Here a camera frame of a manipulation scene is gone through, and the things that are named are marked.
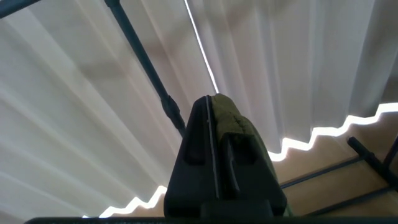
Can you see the beige curtain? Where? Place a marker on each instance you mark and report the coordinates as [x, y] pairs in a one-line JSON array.
[[77, 109]]

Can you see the green printed shirt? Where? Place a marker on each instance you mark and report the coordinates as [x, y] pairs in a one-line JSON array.
[[228, 118]]

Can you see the black clothes rack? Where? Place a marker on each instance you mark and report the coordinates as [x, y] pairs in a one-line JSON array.
[[171, 109]]

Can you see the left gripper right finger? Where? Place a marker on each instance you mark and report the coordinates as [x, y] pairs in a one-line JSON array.
[[252, 180]]

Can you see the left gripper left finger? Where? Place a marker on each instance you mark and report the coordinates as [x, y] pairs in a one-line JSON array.
[[192, 161]]

